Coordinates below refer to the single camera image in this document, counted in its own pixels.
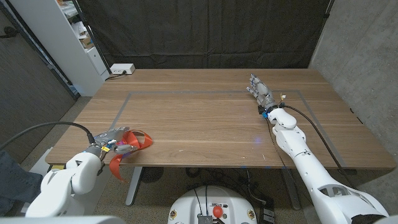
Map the white shelf cabinet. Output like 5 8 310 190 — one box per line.
9 0 110 97

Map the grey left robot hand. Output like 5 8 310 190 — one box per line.
86 126 138 158

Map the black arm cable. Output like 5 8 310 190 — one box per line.
0 121 96 151
283 105 356 188

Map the grey table leg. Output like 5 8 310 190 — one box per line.
279 169 302 211
125 167 144 207

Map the white power strip box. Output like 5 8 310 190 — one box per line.
110 63 136 75

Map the black floor power strip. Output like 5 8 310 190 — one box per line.
259 198 276 224

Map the small cardboard box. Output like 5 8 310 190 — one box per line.
78 33 95 49

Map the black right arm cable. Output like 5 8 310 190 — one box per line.
283 105 356 188

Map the black backdrop stand pole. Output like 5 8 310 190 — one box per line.
71 0 113 75

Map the round black floor fan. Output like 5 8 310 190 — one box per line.
140 167 165 184

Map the black fabric backdrop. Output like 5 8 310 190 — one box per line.
76 0 331 70

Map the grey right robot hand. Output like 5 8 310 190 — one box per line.
246 73 278 119

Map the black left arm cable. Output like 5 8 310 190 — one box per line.
0 121 96 151

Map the orange satin ribbon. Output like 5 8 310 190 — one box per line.
108 129 154 183

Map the white robot torso base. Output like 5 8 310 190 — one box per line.
167 185 258 224

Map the black power strip cord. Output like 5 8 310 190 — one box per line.
104 70 127 82

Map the person leg in jeans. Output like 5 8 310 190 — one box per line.
0 151 44 215

